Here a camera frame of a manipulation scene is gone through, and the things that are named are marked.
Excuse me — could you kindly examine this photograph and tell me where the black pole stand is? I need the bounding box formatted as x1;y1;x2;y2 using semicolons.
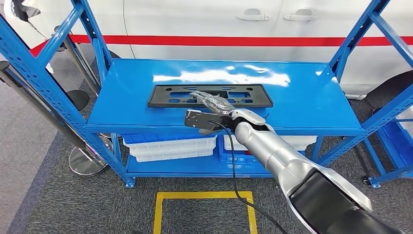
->
66;90;89;112

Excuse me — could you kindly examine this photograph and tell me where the yellow floor tape square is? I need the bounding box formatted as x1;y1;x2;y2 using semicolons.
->
152;191;258;234

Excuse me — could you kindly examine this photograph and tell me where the black plastic plate frame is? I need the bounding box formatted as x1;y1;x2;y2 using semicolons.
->
148;84;274;109

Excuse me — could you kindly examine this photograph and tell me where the blue metal shelf rack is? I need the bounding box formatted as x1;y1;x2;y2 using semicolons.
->
0;0;413;189

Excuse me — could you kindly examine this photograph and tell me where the red barrier belt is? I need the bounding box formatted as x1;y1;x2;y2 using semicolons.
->
29;34;413;58

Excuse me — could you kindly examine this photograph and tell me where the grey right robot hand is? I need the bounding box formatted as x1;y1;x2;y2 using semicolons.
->
189;91;236;117

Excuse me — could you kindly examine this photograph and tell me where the white car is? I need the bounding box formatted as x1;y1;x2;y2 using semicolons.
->
3;0;413;100

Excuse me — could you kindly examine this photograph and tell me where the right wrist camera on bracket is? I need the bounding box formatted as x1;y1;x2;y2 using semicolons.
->
184;109;234;136

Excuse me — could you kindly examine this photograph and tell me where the chrome stanchion post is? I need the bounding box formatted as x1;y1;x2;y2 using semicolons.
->
0;60;113;177
54;25;101;96

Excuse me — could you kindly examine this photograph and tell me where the blue wheeled shelf rack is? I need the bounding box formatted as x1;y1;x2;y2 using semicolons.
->
361;106;413;189

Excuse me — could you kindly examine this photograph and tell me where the black camera cable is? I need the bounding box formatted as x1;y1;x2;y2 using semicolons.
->
209;119;288;234

